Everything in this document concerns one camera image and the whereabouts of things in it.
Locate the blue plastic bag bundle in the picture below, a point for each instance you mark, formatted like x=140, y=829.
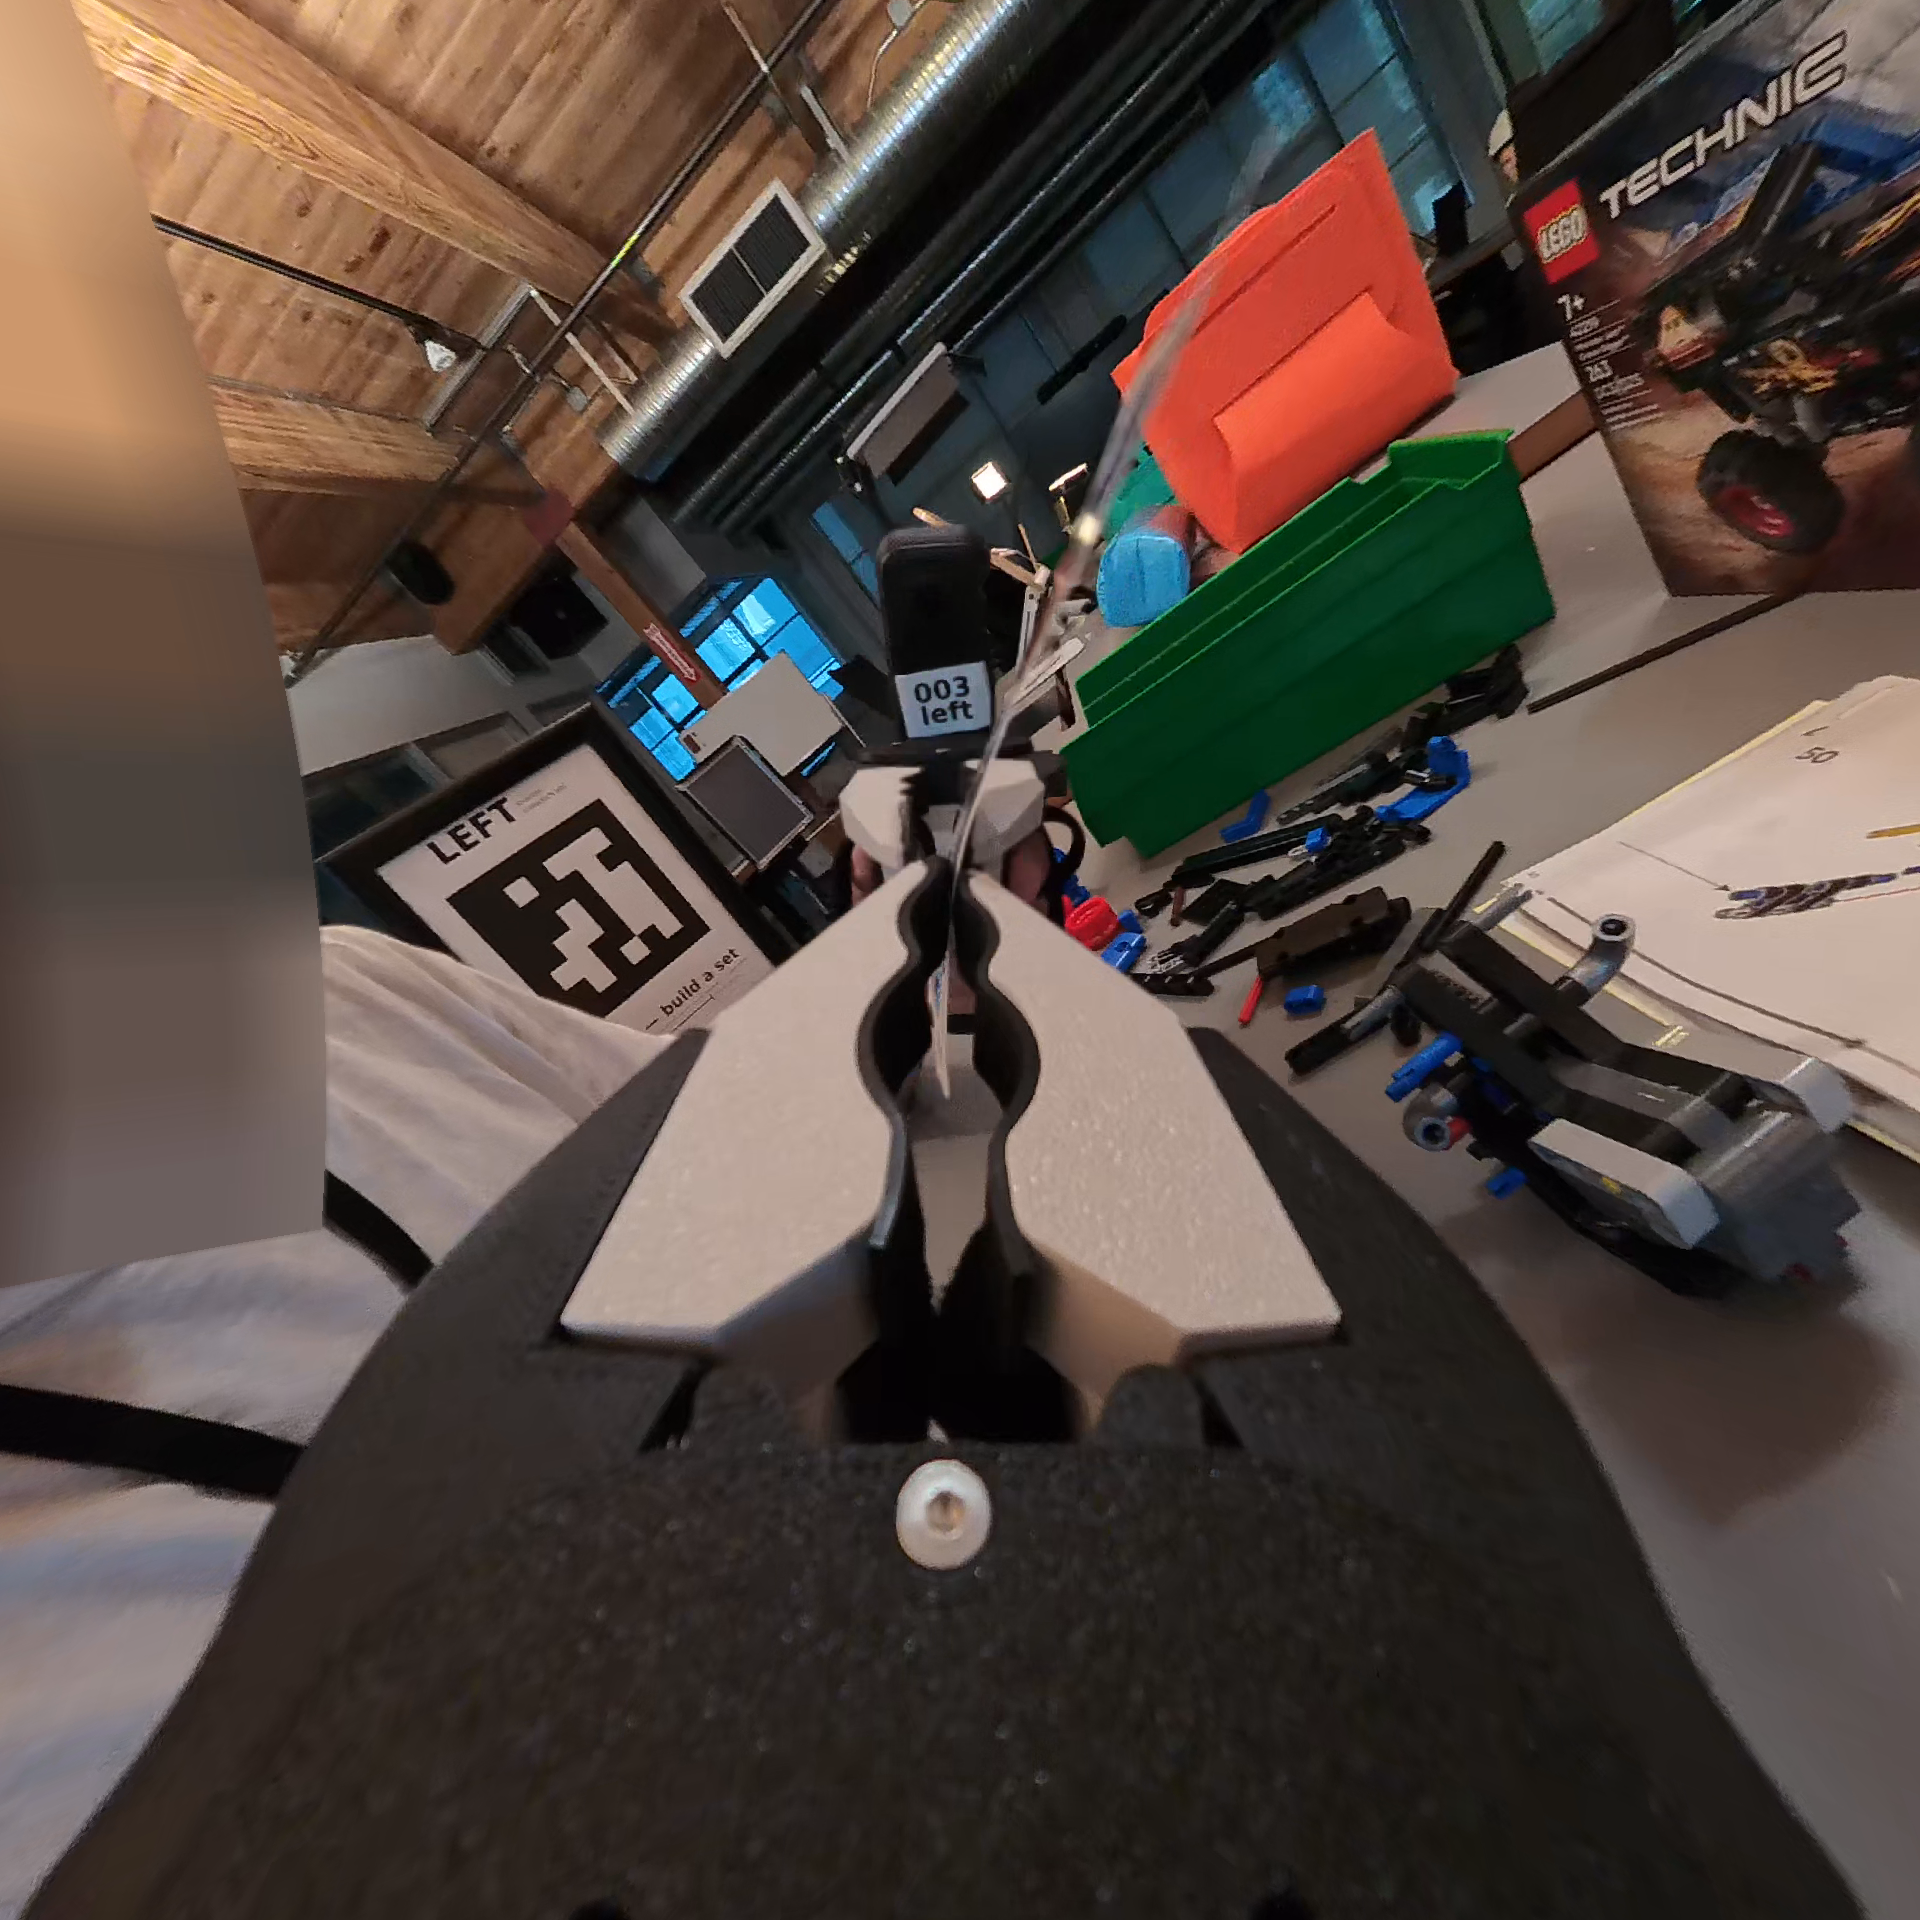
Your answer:
x=1144, y=578

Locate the white whiteboard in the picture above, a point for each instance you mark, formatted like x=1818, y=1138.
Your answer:
x=765, y=710

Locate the grey monitor screen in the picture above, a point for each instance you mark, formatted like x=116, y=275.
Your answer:
x=745, y=807

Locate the small bright studio light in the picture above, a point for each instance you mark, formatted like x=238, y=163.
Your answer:
x=990, y=483

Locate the black framed marker sign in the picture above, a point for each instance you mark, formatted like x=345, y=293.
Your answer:
x=577, y=889

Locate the pile of black blue bricks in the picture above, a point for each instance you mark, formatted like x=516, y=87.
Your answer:
x=1322, y=889

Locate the colourful sticker sheet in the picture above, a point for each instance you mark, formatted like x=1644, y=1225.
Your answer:
x=942, y=1051

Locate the white folding document stand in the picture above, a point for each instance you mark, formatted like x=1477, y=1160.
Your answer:
x=1043, y=600

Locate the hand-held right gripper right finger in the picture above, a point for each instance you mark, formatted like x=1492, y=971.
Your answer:
x=1153, y=1165

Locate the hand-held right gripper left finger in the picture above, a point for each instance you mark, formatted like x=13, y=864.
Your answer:
x=753, y=1153

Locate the green plastic bin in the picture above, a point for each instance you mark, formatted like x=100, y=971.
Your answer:
x=1322, y=681

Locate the orange plastic case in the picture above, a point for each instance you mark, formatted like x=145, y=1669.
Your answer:
x=1306, y=298

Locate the black ceiling speaker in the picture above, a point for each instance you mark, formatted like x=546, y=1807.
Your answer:
x=422, y=578

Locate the thin black rod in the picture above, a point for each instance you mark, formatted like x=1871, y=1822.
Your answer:
x=1654, y=654

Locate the grey black toy truck chassis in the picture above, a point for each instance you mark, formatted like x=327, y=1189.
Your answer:
x=1654, y=1138

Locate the white instruction booklet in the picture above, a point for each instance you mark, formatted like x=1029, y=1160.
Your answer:
x=1719, y=900

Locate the brown flat board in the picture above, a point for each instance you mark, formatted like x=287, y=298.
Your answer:
x=1533, y=433

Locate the grey rectangular light panel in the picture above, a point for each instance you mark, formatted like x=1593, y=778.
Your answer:
x=914, y=412

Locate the silver air duct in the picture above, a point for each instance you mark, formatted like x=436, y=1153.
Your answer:
x=836, y=197

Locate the cardboard figure white helmet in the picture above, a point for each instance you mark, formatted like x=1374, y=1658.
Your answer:
x=1501, y=146

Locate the person's left hand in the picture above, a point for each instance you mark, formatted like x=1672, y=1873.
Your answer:
x=862, y=880

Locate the white ceiling vent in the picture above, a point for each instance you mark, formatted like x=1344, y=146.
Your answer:
x=753, y=270

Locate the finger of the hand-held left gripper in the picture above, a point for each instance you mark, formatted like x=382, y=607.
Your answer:
x=870, y=807
x=1024, y=797

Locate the toy truck set box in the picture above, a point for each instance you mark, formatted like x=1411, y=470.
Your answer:
x=1770, y=372

